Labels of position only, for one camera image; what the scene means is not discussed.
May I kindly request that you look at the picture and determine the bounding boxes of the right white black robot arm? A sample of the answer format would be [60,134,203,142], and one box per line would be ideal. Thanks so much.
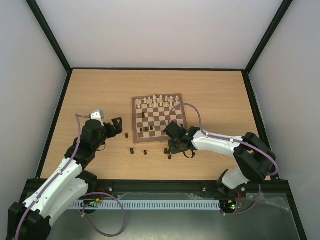
[164,122,278,196]

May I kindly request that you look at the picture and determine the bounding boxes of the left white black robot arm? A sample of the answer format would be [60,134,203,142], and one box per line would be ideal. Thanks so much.
[7,112,123,240]

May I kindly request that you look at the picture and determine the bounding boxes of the wooden chess board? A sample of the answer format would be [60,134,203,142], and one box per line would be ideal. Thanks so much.
[132,101,188,144]

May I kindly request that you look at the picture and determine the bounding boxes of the light pieces back rows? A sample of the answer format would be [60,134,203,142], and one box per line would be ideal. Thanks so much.
[132,94,183,110]

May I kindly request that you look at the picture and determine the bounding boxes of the dark piece front centre pair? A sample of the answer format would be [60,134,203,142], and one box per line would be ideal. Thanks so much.
[164,148,171,155]

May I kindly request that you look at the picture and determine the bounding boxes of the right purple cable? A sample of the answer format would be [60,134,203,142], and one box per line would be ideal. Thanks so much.
[168,103,279,216]

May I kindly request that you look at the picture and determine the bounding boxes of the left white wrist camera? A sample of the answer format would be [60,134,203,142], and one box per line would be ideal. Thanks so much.
[90,109,105,123]

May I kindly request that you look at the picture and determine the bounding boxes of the purple cable loop front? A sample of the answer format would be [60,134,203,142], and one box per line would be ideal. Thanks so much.
[81,191,127,236]

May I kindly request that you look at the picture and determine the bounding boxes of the white slotted cable duct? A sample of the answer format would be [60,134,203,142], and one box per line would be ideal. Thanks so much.
[85,200,221,211]

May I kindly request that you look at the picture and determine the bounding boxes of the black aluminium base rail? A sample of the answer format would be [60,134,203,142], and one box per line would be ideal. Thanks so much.
[24,170,288,201]

